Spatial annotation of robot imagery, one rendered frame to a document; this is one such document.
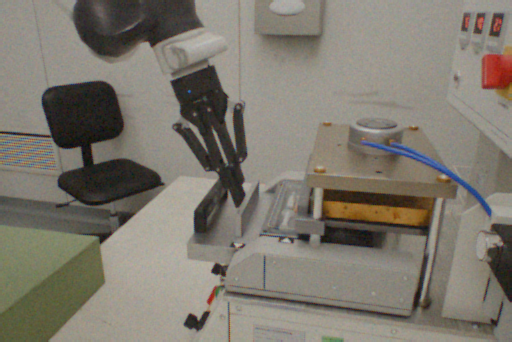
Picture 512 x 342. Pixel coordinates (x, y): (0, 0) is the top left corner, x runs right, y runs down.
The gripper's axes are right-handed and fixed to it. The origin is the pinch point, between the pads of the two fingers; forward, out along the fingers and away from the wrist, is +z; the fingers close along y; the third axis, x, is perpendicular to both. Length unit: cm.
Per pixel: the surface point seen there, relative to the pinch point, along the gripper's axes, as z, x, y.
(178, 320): 22.2, 4.0, 19.2
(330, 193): 2.3, 7.5, -16.4
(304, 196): 1.4, 8.5, -12.9
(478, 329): 21.1, 16.4, -30.4
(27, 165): 1, -158, 195
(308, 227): 3.9, 13.7, -13.2
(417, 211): 6.6, 10.0, -27.1
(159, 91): -15, -155, 84
